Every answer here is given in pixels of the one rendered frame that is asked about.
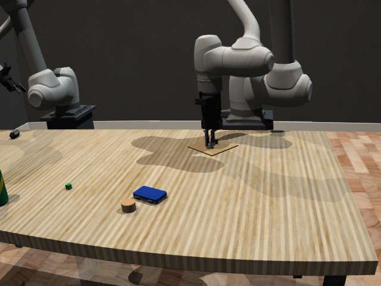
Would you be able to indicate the green drink can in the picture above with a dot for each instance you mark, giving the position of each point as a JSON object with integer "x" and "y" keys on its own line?
{"x": 3, "y": 191}

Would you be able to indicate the tan square mat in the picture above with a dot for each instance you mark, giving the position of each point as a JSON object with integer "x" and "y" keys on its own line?
{"x": 217, "y": 149}

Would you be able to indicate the brown cylinder with tan top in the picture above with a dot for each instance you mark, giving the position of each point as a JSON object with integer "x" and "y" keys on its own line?
{"x": 128, "y": 205}

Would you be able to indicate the blue case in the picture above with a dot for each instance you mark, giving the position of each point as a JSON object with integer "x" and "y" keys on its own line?
{"x": 150, "y": 195}

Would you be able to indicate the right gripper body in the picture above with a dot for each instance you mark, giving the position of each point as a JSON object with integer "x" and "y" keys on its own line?
{"x": 5, "y": 78}

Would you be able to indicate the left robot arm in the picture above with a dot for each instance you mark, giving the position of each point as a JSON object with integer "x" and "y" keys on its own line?
{"x": 257, "y": 76}

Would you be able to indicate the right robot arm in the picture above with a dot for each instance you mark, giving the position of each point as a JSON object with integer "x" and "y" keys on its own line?
{"x": 55, "y": 90}

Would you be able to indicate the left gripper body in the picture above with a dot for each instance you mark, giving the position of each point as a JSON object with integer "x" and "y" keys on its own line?
{"x": 210, "y": 102}

